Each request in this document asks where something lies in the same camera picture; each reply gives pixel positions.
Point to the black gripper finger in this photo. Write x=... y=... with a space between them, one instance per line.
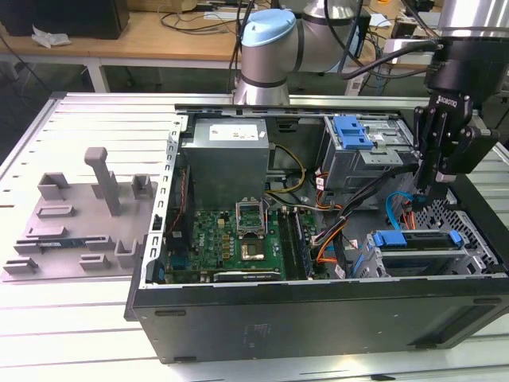
x=420 y=131
x=435 y=159

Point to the hard disk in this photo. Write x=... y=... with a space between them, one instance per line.
x=389 y=238

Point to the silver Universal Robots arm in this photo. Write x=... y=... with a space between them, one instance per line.
x=270 y=51

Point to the metal disk bay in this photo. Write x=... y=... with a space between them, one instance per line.
x=477 y=254

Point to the blue plastic cage latch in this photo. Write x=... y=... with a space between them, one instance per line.
x=350 y=131

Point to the grey metal drive cage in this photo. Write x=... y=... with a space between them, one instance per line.
x=358 y=171

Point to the small black box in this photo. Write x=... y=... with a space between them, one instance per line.
x=401 y=28

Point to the large black box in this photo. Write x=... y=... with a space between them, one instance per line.
x=364 y=36

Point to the RAM stick in slot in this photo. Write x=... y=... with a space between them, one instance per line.
x=303 y=246

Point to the grey power supply unit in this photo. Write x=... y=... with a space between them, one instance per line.
x=222 y=167

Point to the CPU socket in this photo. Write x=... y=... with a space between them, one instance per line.
x=253 y=251

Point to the black graphics card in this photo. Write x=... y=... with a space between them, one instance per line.
x=246 y=276

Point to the black open PC case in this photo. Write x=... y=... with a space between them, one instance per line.
x=278 y=318

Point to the green motherboard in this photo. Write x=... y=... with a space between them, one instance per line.
x=214 y=246

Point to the black case fan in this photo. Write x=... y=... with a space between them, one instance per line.
x=175 y=207

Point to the wooden desk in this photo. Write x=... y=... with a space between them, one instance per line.
x=139 y=44

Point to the grey parts rack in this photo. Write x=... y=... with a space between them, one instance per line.
x=79 y=223

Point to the black PC tower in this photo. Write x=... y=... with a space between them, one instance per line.
x=79 y=20

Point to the RAM stick on rack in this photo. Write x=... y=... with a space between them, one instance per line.
x=59 y=242

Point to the crumpled clear plastic bag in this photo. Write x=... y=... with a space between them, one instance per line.
x=49 y=39

